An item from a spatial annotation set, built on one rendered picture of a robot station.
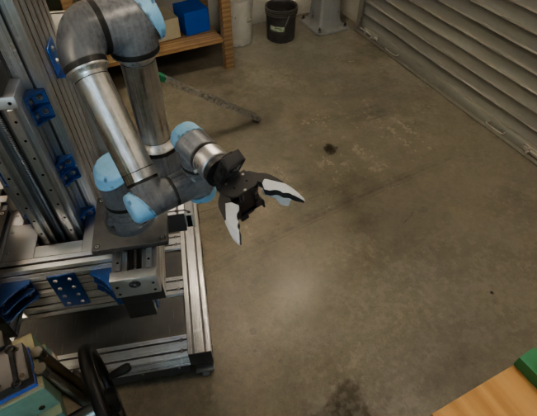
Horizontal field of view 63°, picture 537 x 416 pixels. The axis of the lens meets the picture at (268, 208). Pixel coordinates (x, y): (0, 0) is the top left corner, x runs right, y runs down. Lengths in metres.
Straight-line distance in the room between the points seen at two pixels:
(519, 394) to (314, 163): 1.76
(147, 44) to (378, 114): 2.41
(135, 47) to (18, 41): 0.31
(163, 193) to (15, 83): 0.50
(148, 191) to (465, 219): 2.02
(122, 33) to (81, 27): 0.08
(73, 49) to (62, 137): 0.43
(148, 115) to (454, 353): 1.63
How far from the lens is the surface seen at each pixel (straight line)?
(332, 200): 2.58
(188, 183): 1.02
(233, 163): 0.81
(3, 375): 1.04
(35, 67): 1.30
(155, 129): 1.23
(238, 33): 4.01
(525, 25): 3.17
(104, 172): 1.26
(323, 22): 4.32
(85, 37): 1.04
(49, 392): 1.07
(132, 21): 1.07
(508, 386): 1.58
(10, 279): 1.59
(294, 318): 2.11
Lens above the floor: 1.84
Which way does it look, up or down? 47 degrees down
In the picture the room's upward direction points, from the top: straight up
